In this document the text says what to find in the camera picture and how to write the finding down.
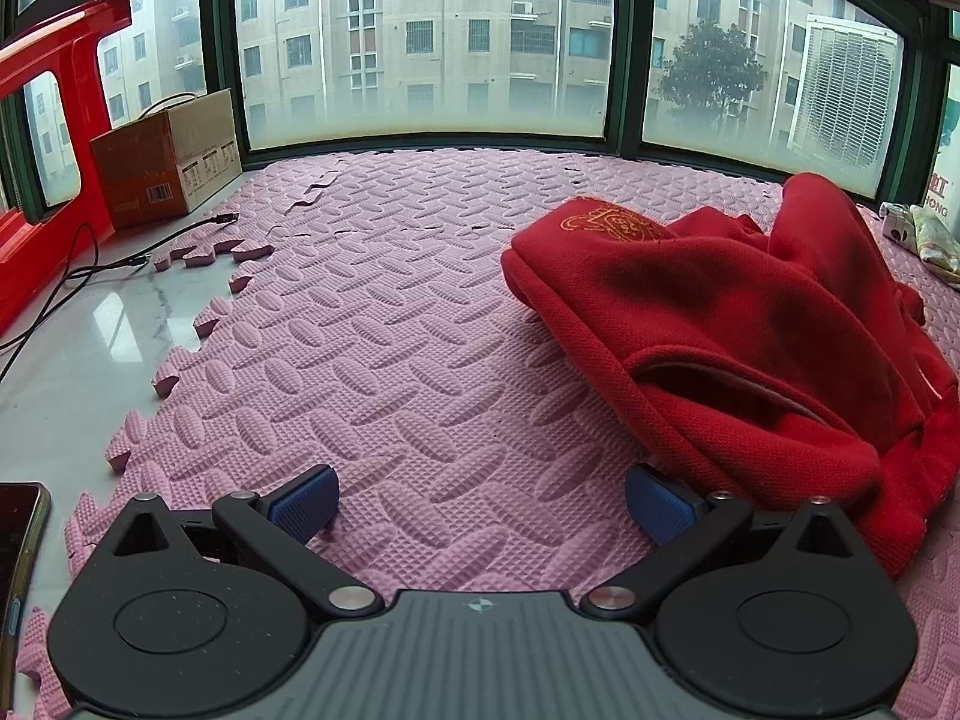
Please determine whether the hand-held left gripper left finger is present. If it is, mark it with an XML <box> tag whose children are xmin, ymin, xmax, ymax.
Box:
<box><xmin>111</xmin><ymin>463</ymin><xmax>385</xmax><ymax>620</ymax></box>

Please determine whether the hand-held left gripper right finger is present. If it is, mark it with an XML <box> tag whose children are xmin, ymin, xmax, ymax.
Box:
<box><xmin>582</xmin><ymin>463</ymin><xmax>856</xmax><ymax>620</ymax></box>

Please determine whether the red sweater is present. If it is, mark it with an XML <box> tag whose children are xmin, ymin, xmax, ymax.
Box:
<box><xmin>501</xmin><ymin>172</ymin><xmax>960</xmax><ymax>580</ymax></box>

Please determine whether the dark green window frame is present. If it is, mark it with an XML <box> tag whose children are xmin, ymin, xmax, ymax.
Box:
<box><xmin>0</xmin><ymin>0</ymin><xmax>960</xmax><ymax>212</ymax></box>

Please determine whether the green tree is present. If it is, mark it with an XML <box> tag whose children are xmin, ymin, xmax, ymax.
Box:
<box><xmin>658</xmin><ymin>21</ymin><xmax>770</xmax><ymax>128</ymax></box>

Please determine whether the pink foam puzzle mat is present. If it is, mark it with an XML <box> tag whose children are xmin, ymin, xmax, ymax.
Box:
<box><xmin>15</xmin><ymin>146</ymin><xmax>960</xmax><ymax>720</ymax></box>

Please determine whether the smartphone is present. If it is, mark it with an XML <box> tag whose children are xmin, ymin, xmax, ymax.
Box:
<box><xmin>0</xmin><ymin>483</ymin><xmax>52</xmax><ymax>680</ymax></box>

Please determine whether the cardboard box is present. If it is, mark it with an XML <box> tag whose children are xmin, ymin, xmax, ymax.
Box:
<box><xmin>90</xmin><ymin>88</ymin><xmax>245</xmax><ymax>230</ymax></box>

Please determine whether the outdoor air conditioner unit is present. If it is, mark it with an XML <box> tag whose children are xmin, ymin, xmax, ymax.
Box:
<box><xmin>786</xmin><ymin>13</ymin><xmax>901</xmax><ymax>170</ymax></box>

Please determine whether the black cable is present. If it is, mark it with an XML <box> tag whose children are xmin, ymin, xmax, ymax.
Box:
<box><xmin>0</xmin><ymin>223</ymin><xmax>149</xmax><ymax>382</ymax></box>
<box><xmin>0</xmin><ymin>213</ymin><xmax>239</xmax><ymax>350</ymax></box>

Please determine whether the floral pale cloth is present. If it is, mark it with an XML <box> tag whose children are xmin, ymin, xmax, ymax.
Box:
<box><xmin>909</xmin><ymin>206</ymin><xmax>960</xmax><ymax>275</ymax></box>

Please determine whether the apartment building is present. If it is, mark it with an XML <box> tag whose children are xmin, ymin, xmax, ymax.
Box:
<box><xmin>97</xmin><ymin>0</ymin><xmax>886</xmax><ymax>137</ymax></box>

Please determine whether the loose pink mat strip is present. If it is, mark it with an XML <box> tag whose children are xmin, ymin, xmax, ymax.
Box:
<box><xmin>153</xmin><ymin>238</ymin><xmax>275</xmax><ymax>273</ymax></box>

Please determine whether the red plastic stool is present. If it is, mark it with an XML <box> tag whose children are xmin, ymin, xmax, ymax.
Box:
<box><xmin>0</xmin><ymin>0</ymin><xmax>133</xmax><ymax>335</ymax></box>

